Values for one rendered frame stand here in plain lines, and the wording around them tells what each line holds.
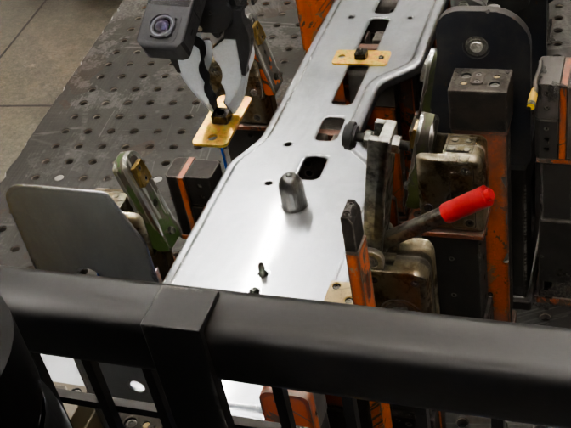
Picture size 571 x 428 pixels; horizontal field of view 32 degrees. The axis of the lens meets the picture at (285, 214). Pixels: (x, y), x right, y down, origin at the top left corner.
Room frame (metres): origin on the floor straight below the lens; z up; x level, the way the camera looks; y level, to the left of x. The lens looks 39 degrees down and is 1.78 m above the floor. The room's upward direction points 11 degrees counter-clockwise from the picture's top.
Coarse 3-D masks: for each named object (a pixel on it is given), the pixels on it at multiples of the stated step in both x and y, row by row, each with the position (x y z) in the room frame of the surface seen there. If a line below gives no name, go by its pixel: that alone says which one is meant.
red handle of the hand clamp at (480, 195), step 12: (468, 192) 0.77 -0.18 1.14; (480, 192) 0.76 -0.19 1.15; (492, 192) 0.76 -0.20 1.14; (444, 204) 0.78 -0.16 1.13; (456, 204) 0.77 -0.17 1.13; (468, 204) 0.76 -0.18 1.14; (480, 204) 0.75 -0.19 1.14; (492, 204) 0.75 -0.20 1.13; (420, 216) 0.79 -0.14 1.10; (432, 216) 0.78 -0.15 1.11; (444, 216) 0.77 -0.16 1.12; (456, 216) 0.76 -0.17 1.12; (396, 228) 0.80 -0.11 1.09; (408, 228) 0.79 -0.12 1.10; (420, 228) 0.78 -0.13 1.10; (432, 228) 0.78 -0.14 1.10; (384, 240) 0.80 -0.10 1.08; (396, 240) 0.79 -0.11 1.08
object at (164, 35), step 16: (160, 0) 0.83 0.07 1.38; (176, 0) 0.83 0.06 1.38; (192, 0) 0.82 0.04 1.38; (144, 16) 0.82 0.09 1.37; (160, 16) 0.82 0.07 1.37; (176, 16) 0.81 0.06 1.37; (192, 16) 0.81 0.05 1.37; (144, 32) 0.81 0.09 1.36; (160, 32) 0.80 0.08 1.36; (176, 32) 0.80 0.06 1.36; (192, 32) 0.81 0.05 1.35; (144, 48) 0.80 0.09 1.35; (160, 48) 0.79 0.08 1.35; (176, 48) 0.79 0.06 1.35; (192, 48) 0.80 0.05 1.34
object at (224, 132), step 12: (216, 108) 0.88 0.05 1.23; (240, 108) 0.88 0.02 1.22; (216, 120) 0.86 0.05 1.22; (228, 120) 0.86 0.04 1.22; (240, 120) 0.86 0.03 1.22; (204, 132) 0.85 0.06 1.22; (216, 132) 0.85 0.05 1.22; (228, 132) 0.84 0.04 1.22; (204, 144) 0.83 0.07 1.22; (216, 144) 0.83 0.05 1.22; (228, 144) 0.83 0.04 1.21
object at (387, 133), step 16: (352, 128) 0.81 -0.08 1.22; (384, 128) 0.80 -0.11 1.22; (352, 144) 0.80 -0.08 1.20; (368, 144) 0.79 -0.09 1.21; (384, 144) 0.78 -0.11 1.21; (400, 144) 0.79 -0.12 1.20; (368, 160) 0.79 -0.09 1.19; (384, 160) 0.78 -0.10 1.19; (368, 176) 0.79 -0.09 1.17; (384, 176) 0.78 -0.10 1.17; (368, 192) 0.79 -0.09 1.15; (384, 192) 0.78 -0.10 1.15; (368, 208) 0.79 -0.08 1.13; (384, 208) 0.79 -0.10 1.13; (368, 224) 0.79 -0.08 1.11; (384, 224) 0.79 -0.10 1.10; (368, 240) 0.79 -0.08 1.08
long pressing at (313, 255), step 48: (336, 0) 1.49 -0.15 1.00; (432, 0) 1.42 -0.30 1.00; (336, 48) 1.33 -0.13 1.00; (384, 48) 1.31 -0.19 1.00; (288, 96) 1.23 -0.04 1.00; (336, 144) 1.09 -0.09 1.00; (240, 192) 1.03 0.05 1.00; (336, 192) 0.99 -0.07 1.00; (192, 240) 0.96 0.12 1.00; (240, 240) 0.93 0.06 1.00; (288, 240) 0.92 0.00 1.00; (336, 240) 0.90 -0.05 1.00; (240, 288) 0.85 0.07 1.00; (288, 288) 0.84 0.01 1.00; (240, 384) 0.71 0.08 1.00
